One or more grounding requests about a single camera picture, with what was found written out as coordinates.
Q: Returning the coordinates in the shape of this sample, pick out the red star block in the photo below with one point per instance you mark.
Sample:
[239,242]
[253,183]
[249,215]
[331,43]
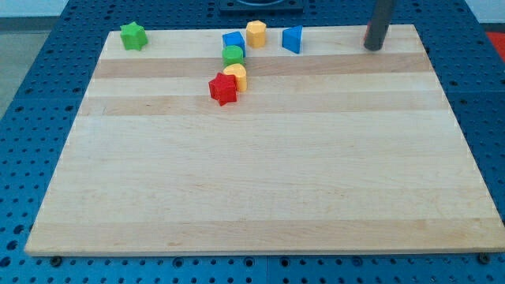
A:
[223,89]

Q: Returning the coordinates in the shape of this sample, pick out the green star block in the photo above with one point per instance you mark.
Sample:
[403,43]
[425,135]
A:
[133,36]

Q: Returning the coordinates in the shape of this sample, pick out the yellow heart block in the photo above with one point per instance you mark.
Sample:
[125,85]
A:
[239,71]

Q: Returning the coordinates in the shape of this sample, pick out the wooden board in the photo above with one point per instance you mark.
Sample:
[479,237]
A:
[335,150]

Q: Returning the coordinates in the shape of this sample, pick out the green cylinder block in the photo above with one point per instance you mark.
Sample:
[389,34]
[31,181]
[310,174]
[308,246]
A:
[232,54]

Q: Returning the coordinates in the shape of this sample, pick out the blue cube block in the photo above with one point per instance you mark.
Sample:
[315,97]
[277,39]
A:
[234,39]

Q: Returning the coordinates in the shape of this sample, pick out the yellow hexagon block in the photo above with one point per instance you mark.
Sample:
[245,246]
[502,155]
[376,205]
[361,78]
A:
[256,34]

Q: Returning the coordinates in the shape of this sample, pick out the blue triangle block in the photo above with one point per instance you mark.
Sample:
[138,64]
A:
[291,39]

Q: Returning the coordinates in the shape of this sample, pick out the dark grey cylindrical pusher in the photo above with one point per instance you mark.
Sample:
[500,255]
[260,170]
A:
[378,25]

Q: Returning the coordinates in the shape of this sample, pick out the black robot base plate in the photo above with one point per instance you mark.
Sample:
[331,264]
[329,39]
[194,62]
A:
[259,6]

